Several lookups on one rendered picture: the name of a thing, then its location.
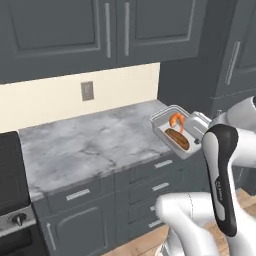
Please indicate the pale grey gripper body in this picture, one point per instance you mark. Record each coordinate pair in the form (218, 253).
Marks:
(198, 124)

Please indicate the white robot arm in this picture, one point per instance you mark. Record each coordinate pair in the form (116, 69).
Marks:
(196, 226)

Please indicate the dark grey fridge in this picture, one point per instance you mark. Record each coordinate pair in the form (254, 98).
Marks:
(186, 76)

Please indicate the grey base cupboard door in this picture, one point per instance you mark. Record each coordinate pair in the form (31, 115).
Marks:
(83, 226)

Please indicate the brown bread loaf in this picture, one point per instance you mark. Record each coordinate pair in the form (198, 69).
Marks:
(177, 139)

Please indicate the orange shrimp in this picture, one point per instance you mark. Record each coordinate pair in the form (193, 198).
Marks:
(176, 118)

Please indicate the narrow grey drawer front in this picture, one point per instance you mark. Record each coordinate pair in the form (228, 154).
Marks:
(140, 193)
(140, 228)
(140, 211)
(143, 170)

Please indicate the wide grey drawer front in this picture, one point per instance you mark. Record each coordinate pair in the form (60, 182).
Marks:
(56, 203)

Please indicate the black and silver stove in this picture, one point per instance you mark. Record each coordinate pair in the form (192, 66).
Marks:
(11, 186)

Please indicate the black stove knob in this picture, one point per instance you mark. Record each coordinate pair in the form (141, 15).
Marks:
(19, 219)

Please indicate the narrow grey wall cupboard door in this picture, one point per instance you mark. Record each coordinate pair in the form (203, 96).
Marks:
(160, 26)

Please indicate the grey wall socket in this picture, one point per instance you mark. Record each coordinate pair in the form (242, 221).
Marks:
(87, 91)

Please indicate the wide grey wall cupboard door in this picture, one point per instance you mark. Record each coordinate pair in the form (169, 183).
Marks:
(50, 30)

